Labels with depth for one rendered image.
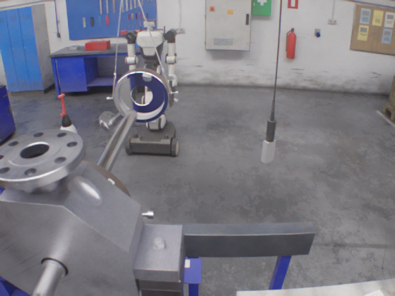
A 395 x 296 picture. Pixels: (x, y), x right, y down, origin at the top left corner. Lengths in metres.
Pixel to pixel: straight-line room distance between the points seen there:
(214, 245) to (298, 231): 0.36
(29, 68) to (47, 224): 5.78
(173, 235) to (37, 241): 0.39
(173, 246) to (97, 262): 0.22
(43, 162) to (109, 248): 0.26
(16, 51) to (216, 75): 4.01
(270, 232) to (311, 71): 5.15
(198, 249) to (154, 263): 0.50
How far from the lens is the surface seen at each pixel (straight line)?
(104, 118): 2.15
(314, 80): 6.29
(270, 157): 1.67
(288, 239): 1.33
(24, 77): 6.60
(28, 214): 0.82
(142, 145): 3.45
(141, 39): 3.27
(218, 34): 5.48
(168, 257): 0.86
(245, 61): 5.92
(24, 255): 0.96
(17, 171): 0.74
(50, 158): 0.75
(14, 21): 6.46
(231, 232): 1.27
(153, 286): 0.90
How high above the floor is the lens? 1.76
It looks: 29 degrees down
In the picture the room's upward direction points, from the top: straight up
